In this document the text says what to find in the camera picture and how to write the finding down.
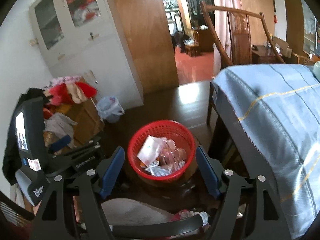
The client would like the bin with plastic liner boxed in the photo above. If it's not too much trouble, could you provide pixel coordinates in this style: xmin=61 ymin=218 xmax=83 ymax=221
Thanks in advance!
xmin=96 ymin=96 xmax=125 ymax=124

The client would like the silver foil wrapper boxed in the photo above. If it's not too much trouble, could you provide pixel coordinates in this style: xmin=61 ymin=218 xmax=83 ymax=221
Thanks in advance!
xmin=144 ymin=160 xmax=172 ymax=177

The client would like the white pink paper sheet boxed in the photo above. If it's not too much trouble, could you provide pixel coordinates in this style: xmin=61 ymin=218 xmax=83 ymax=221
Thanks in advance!
xmin=137 ymin=135 xmax=167 ymax=166

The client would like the cardboard box with clothes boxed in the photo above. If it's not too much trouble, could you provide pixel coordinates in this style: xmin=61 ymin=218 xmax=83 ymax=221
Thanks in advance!
xmin=43 ymin=76 xmax=104 ymax=153

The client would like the wooden armchair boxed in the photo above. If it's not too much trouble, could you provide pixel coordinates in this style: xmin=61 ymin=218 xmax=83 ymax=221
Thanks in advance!
xmin=199 ymin=0 xmax=286 ymax=77

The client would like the pink floral plastic bag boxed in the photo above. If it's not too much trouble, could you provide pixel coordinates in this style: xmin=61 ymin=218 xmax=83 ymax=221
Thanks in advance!
xmin=158 ymin=139 xmax=187 ymax=173

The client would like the red mesh waste basket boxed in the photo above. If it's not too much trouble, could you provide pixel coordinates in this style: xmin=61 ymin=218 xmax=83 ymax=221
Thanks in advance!
xmin=127 ymin=120 xmax=196 ymax=183

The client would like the pink curtain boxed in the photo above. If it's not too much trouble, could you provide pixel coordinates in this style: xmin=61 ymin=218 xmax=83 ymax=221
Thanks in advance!
xmin=211 ymin=0 xmax=243 ymax=75

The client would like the white glass door cabinet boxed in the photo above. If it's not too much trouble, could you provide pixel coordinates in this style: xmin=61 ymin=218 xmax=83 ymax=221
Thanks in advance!
xmin=29 ymin=0 xmax=143 ymax=109

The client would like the blue plaid tablecloth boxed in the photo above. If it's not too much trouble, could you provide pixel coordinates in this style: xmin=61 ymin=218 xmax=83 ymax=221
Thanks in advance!
xmin=212 ymin=64 xmax=319 ymax=239

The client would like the pale green ceramic pot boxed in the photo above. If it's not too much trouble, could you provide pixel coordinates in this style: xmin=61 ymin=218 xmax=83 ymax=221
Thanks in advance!
xmin=313 ymin=61 xmax=320 ymax=82

